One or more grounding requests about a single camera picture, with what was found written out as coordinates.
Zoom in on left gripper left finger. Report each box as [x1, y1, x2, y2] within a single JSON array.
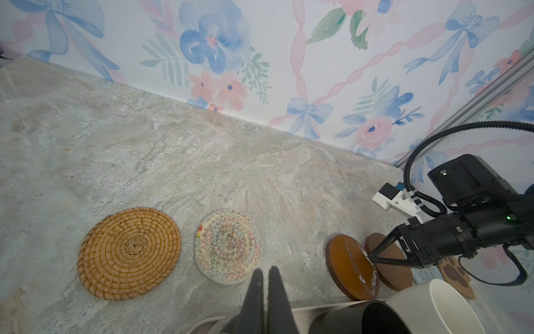
[[233, 269, 264, 334]]

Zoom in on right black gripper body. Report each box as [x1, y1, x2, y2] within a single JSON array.
[[404, 154, 533, 268]]

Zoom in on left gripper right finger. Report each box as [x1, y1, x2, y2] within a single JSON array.
[[268, 266, 298, 334]]

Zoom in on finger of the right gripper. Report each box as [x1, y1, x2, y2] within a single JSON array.
[[369, 256, 424, 269], [367, 224, 417, 259]]

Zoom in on scratched brown wooden coaster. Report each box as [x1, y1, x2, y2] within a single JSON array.
[[325, 235, 380, 301]]

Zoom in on plain brown wooden coaster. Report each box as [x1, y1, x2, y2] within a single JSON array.
[[364, 233, 414, 292]]

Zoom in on brown paw shaped coaster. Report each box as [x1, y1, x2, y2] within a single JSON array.
[[437, 257, 476, 300]]

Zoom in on colourful stitched white coaster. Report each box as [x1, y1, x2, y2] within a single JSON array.
[[195, 209, 262, 285]]

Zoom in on woven rattan coaster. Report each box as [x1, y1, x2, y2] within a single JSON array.
[[77, 207, 182, 301]]

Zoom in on grey mug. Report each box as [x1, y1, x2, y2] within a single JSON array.
[[208, 313, 240, 334]]

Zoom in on black mug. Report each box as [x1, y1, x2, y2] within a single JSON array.
[[309, 300, 412, 334]]

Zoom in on cream mug back right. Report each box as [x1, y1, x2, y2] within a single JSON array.
[[386, 279, 485, 334]]

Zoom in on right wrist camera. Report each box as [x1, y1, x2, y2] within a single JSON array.
[[372, 183, 424, 224]]

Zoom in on right aluminium corner post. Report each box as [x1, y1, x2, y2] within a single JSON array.
[[394, 47, 534, 168]]

